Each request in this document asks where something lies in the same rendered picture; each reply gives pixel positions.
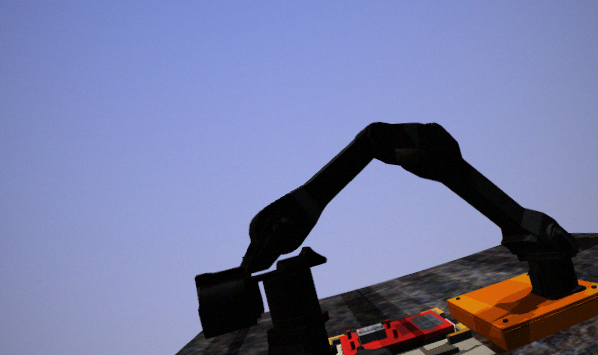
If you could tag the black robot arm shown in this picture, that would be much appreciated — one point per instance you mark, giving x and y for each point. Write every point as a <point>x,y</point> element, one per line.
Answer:
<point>231,300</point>

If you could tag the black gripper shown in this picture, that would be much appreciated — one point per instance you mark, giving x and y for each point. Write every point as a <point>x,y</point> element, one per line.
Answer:
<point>313,325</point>

